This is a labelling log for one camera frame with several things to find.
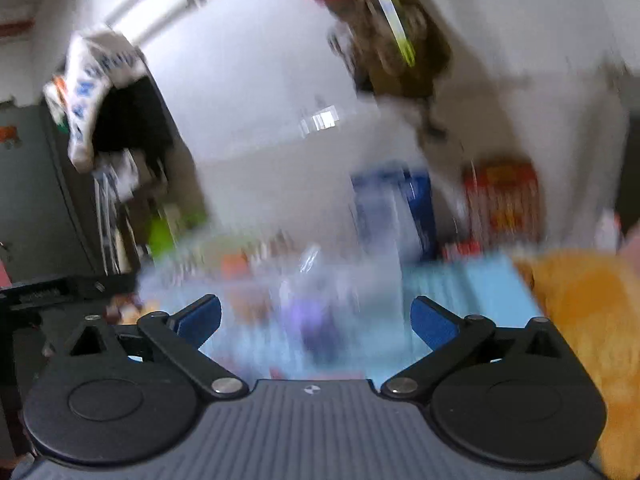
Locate white printed cloth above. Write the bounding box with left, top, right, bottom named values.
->
left=43, top=29, right=147, bottom=200

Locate blue and white box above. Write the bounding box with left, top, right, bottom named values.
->
left=350, top=166, right=437, bottom=263

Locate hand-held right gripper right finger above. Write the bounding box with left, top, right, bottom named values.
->
left=380, top=296, right=581, bottom=403

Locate purple object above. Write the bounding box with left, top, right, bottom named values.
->
left=282, top=295, right=346, bottom=366

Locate yellow blanket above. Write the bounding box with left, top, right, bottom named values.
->
left=515, top=252, right=640, bottom=478

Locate light blue mat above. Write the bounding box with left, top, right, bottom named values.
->
left=135, top=252, right=546, bottom=386

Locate grey cabinet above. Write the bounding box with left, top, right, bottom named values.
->
left=0, top=101, right=108, bottom=283

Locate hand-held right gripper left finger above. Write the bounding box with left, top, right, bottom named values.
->
left=59, top=294, right=249, bottom=402

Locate green object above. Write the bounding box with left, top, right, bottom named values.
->
left=149, top=207, right=208, bottom=261

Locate red and yellow box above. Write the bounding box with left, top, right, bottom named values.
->
left=462, top=159, right=543, bottom=246

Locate brown hanging toy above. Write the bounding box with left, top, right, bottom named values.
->
left=293, top=0, right=453, bottom=103

